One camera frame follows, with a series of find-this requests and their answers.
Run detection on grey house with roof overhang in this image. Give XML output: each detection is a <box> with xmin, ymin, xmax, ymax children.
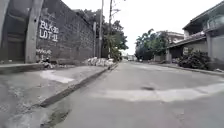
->
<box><xmin>165</xmin><ymin>1</ymin><xmax>224</xmax><ymax>71</ymax></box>

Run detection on pale rubble pile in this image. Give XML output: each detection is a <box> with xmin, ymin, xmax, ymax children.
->
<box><xmin>81</xmin><ymin>56</ymin><xmax>116</xmax><ymax>68</ymax></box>

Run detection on grey block wall with lettering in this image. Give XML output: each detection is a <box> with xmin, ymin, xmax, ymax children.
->
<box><xmin>0</xmin><ymin>0</ymin><xmax>98</xmax><ymax>65</ymax></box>

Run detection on small rubble pile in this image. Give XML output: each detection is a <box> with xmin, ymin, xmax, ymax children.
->
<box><xmin>37</xmin><ymin>56</ymin><xmax>57</xmax><ymax>70</ymax></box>

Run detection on pale multi-storey building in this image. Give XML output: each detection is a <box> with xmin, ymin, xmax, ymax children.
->
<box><xmin>156</xmin><ymin>30</ymin><xmax>185</xmax><ymax>63</ymax></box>

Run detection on grey concrete road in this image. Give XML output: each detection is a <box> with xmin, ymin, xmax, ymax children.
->
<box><xmin>33</xmin><ymin>60</ymin><xmax>224</xmax><ymax>128</ymax></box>

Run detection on dark utility pole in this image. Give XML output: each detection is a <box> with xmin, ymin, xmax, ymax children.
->
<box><xmin>107</xmin><ymin>0</ymin><xmax>114</xmax><ymax>59</ymax></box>

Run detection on dark green bush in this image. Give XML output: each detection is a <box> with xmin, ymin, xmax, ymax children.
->
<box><xmin>176</xmin><ymin>48</ymin><xmax>212</xmax><ymax>71</ymax></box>

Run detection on narrow concrete kerb strip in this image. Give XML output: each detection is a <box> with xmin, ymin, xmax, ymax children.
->
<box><xmin>146</xmin><ymin>61</ymin><xmax>224</xmax><ymax>78</ymax></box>

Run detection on trees behind block wall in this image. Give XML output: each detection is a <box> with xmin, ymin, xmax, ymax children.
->
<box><xmin>74</xmin><ymin>8</ymin><xmax>129</xmax><ymax>63</ymax></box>

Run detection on grey utility pole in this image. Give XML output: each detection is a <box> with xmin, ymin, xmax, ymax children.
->
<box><xmin>98</xmin><ymin>0</ymin><xmax>105</xmax><ymax>59</ymax></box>

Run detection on green roadside trees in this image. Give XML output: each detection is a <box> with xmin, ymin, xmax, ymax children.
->
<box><xmin>134</xmin><ymin>28</ymin><xmax>171</xmax><ymax>62</ymax></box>

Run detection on overhead wires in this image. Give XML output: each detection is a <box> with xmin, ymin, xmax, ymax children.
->
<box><xmin>111</xmin><ymin>0</ymin><xmax>128</xmax><ymax>16</ymax></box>

